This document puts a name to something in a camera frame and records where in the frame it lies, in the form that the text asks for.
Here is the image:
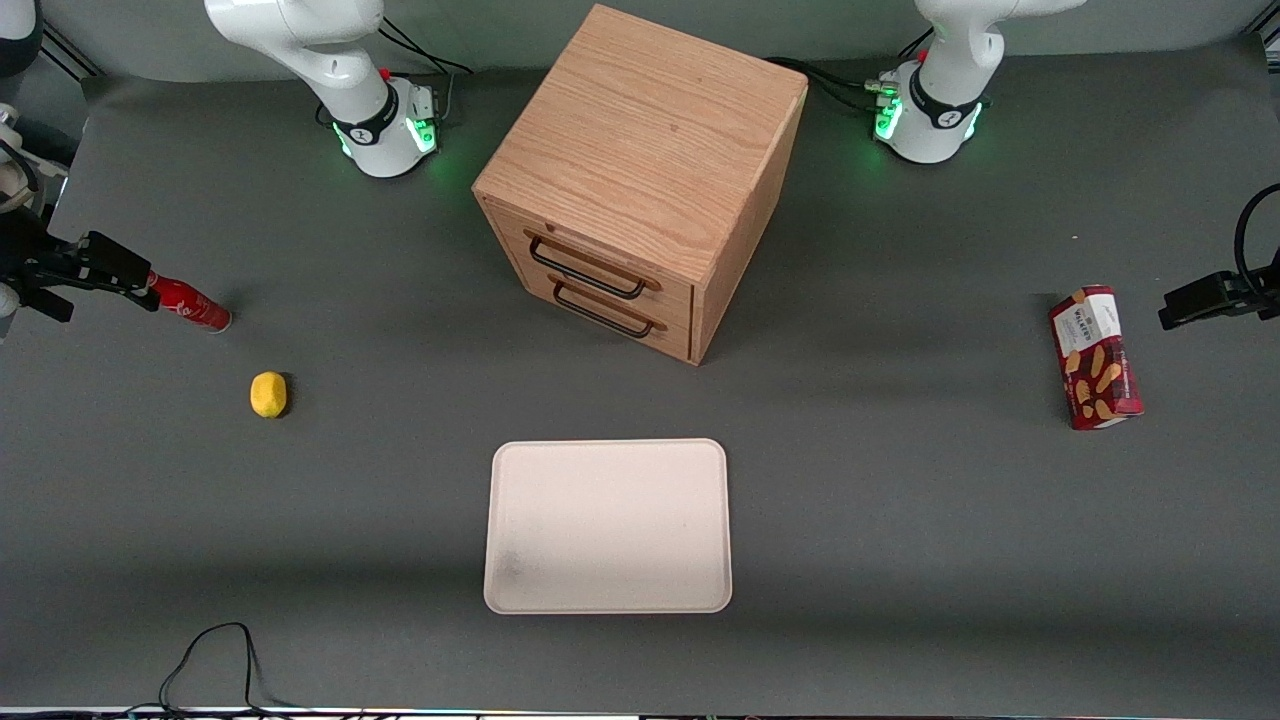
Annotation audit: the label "black left arm base cables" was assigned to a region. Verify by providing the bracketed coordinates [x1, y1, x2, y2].
[765, 28, 936, 113]

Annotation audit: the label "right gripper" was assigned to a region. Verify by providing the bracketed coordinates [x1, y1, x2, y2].
[0, 213, 162, 324]

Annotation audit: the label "yellow lemon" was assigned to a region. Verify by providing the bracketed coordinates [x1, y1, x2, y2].
[250, 371, 289, 419]

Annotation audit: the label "red coke bottle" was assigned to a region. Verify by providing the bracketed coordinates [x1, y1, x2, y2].
[148, 270, 233, 334]

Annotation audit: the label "red cookie box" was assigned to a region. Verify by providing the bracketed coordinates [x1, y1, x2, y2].
[1048, 285, 1144, 431]

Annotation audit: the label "thin black table edge cable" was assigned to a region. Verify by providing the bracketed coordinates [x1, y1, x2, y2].
[158, 622, 311, 717]

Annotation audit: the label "black looped gripper cable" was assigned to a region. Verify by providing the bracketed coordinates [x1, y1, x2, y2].
[1234, 184, 1280, 293]

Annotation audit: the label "white rectangular tray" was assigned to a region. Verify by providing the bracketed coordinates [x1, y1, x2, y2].
[484, 438, 733, 615]

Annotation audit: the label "wooden drawer with longer handle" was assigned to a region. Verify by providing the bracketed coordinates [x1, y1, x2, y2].
[487, 200, 696, 321]

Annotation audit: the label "short black drawer handle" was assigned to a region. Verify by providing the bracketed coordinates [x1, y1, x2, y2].
[552, 278, 668, 339]

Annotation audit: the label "long black drawer handle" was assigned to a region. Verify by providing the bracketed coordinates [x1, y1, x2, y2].
[527, 234, 663, 300]

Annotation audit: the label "wooden drawer with shorter handle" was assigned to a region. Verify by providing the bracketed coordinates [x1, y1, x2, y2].
[505, 262, 694, 364]

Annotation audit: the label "wooden drawer cabinet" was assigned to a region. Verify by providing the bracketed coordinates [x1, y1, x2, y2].
[472, 4, 809, 367]

